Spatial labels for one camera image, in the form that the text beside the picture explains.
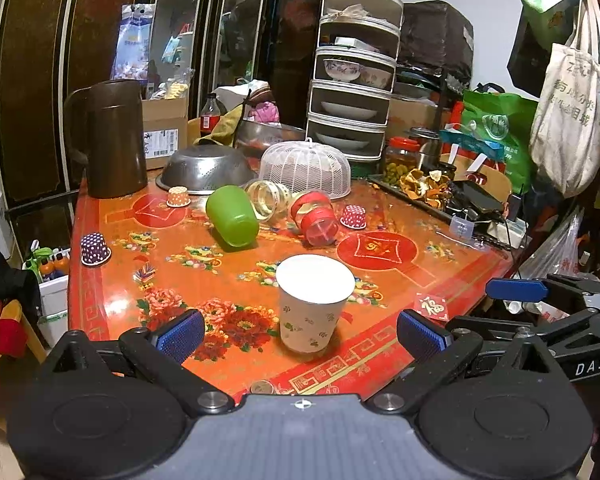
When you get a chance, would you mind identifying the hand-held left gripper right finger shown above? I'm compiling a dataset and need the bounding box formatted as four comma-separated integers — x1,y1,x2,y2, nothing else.
367,309,568,415

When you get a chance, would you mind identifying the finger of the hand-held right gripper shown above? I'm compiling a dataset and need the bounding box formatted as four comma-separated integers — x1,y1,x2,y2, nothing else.
485,272,600,305
445,307,600,346

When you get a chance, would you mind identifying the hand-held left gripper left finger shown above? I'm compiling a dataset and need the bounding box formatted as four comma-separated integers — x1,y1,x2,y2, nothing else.
36,309,236,415

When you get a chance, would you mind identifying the white floral paper cup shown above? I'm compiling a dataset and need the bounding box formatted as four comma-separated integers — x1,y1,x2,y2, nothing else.
275,254,356,355

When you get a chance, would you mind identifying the purple dotted capsule cup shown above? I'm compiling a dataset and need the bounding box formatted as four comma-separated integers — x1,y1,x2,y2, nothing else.
80,232,112,266

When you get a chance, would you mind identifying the green plastic cup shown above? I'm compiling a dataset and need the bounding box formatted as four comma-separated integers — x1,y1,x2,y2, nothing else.
205,185,260,248

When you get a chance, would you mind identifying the red dotted capsule cup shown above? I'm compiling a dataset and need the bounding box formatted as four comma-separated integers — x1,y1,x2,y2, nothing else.
340,204,368,229

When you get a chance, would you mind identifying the red square sticker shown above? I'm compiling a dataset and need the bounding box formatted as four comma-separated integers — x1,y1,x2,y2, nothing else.
414,292,450,322

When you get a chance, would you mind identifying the red floral tablecloth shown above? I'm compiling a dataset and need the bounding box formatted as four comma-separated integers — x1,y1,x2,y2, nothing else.
67,167,512,406

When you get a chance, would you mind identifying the white box of bottles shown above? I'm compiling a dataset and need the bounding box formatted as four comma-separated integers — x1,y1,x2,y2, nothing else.
24,246,72,348

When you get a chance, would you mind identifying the green shopping bag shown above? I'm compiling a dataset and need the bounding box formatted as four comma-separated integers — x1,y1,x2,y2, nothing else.
460,85,540,195

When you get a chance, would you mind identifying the red labelled glass jar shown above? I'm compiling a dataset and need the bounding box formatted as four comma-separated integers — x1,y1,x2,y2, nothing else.
289,190,340,247

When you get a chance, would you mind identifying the clear glass jar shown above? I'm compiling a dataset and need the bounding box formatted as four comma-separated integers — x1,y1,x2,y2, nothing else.
244,178,293,222

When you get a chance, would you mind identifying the steel colander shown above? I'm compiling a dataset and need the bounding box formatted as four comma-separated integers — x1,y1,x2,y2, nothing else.
155,145,257,196

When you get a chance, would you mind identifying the red lidded pickle jar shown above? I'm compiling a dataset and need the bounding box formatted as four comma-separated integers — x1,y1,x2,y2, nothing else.
383,136,422,181

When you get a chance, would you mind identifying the beige canvas tote bag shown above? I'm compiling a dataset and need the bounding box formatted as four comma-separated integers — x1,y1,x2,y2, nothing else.
528,0,600,199

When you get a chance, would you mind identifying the white mesh food cover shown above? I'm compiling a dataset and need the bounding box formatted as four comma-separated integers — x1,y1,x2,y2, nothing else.
258,138,353,200

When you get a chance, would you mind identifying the brown plastic jug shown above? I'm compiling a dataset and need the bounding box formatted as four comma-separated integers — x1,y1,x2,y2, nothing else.
63,79,149,200

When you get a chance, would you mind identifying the cardboard box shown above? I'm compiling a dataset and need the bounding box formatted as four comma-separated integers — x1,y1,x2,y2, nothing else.
140,96,190,171

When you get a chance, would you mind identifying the steel bowl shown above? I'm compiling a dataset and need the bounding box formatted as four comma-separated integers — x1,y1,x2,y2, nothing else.
232,121,308,157

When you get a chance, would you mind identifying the cola bottle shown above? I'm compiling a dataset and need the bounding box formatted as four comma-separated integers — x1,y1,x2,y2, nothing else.
199,93,227,136

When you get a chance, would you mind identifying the black plastic bag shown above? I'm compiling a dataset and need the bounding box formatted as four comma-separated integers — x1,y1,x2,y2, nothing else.
397,0,475,92

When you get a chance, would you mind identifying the white stacked dish rack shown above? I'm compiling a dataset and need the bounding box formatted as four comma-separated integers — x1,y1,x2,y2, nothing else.
305,0,405,162

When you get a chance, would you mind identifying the green paper bag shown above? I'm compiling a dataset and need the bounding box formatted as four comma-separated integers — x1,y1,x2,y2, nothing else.
518,0,593,46

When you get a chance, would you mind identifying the clear snack bag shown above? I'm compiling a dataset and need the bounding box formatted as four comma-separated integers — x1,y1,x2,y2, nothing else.
110,3,157,83

